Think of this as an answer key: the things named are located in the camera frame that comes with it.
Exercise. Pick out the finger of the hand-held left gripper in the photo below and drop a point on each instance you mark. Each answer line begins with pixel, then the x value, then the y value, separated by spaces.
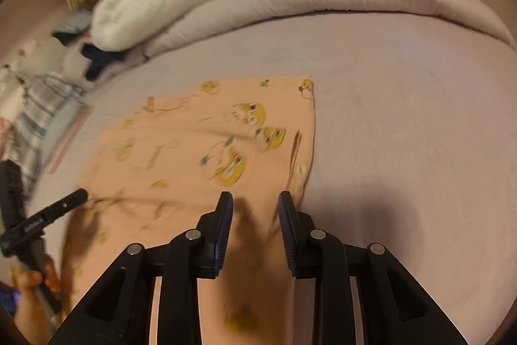
pixel 60 207

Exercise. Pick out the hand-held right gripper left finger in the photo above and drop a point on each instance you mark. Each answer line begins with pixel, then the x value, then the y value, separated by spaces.
pixel 224 232

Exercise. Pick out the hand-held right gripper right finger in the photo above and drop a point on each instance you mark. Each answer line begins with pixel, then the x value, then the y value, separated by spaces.
pixel 286 232

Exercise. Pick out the peach cartoon-print garment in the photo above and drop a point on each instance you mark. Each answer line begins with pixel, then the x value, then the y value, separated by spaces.
pixel 181 151

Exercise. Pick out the person's left hand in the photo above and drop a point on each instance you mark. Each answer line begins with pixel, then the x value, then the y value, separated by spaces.
pixel 30 279

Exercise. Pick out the plaid pillow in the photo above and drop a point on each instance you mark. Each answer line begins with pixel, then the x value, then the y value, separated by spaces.
pixel 40 114

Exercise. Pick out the white cloth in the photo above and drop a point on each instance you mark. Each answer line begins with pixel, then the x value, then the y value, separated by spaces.
pixel 28 58

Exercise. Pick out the dark navy clothing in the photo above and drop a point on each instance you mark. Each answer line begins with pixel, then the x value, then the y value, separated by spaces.
pixel 97 62

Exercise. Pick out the lilac bed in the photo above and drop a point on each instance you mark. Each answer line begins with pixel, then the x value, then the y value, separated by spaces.
pixel 404 126

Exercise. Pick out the grey-blue cloth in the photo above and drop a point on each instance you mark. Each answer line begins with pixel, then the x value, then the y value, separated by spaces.
pixel 72 23

